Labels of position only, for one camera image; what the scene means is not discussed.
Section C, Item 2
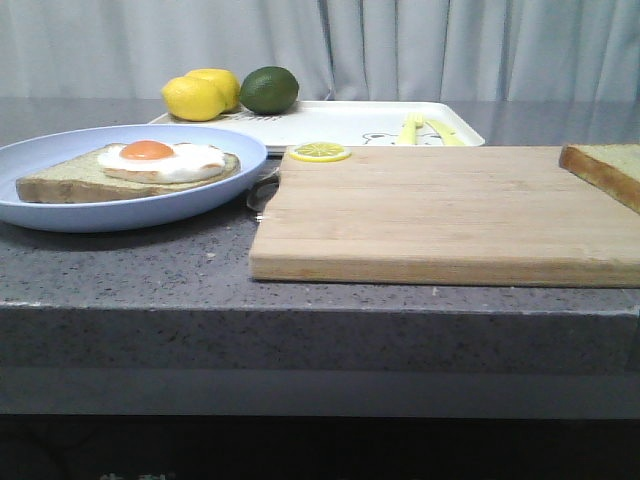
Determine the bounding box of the fried egg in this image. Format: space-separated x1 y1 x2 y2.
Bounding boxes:
97 140 225 184

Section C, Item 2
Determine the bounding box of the light blue round plate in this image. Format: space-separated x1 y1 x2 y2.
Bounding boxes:
1 124 268 233

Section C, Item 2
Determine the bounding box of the white bear tray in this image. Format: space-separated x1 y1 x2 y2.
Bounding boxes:
146 100 486 150

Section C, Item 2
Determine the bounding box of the wooden cutting board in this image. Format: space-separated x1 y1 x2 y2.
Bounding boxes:
249 146 639 287

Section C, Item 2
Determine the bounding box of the lemon slice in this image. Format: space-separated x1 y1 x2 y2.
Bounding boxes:
287 141 351 163

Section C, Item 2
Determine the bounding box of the yellow plastic fork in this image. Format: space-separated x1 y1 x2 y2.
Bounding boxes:
396 112 425 145

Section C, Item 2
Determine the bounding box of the green lime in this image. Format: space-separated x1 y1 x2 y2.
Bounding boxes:
239 66 299 115

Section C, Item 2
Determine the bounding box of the yellow plastic knife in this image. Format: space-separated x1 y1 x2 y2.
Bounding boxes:
426 119 466 146

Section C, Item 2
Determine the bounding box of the rear yellow lemon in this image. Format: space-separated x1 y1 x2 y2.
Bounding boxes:
186 68 241 113

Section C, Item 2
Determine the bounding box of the yellow lemon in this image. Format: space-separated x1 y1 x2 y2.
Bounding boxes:
161 76 226 121
186 68 241 113

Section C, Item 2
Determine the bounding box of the front yellow lemon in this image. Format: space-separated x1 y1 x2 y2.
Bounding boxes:
161 76 226 121

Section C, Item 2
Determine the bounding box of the grey curtain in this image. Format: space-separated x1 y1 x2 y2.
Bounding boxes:
1 1 639 102

